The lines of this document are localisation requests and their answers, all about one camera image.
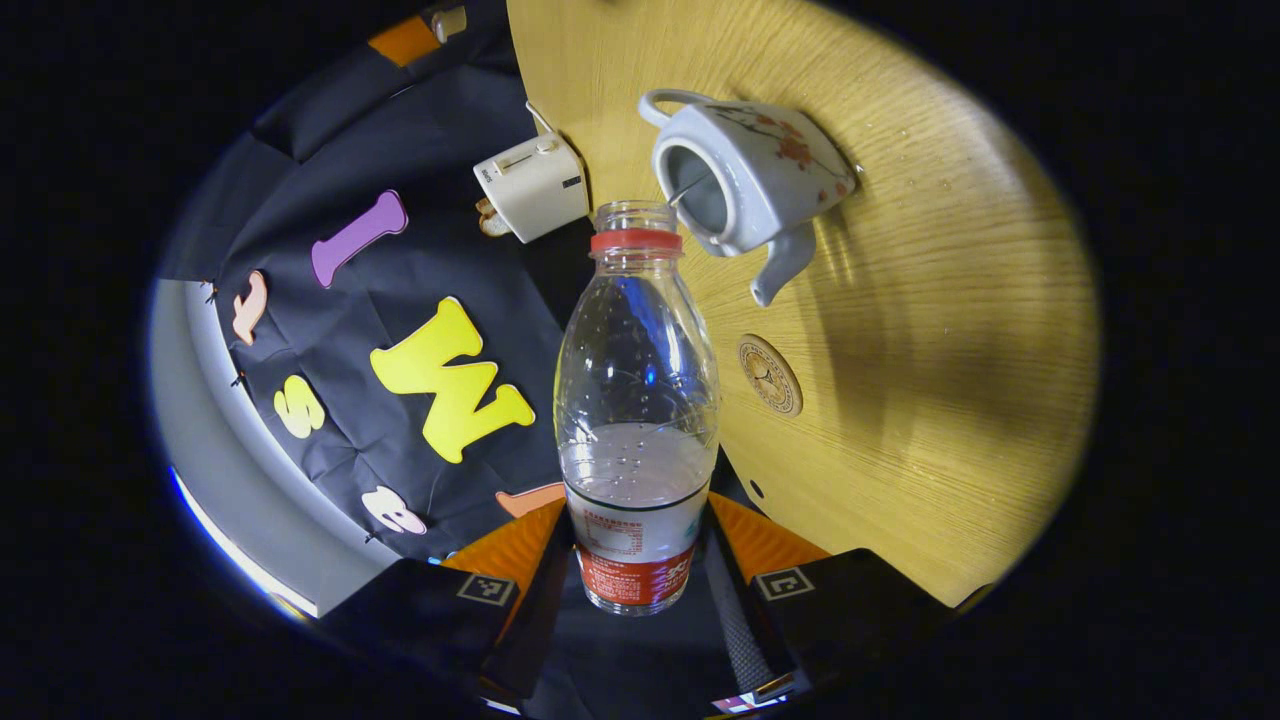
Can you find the black backdrop cloth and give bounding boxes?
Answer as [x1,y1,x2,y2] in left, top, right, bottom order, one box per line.
[158,0,771,716]

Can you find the white toaster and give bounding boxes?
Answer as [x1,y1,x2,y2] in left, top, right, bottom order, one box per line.
[473,132,591,245]

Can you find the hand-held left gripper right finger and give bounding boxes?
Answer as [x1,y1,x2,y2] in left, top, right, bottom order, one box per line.
[704,490,963,698]

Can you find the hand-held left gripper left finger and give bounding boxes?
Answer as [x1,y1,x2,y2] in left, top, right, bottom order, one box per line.
[318,496,578,703]

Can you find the clear plastic water bottle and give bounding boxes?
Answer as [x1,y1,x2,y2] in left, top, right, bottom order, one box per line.
[553,200,721,617]

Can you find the white porcelain teacup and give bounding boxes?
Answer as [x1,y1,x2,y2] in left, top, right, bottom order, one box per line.
[638,88,859,307]

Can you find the round wooden coaster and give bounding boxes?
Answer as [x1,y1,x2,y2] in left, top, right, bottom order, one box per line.
[738,334,804,418]

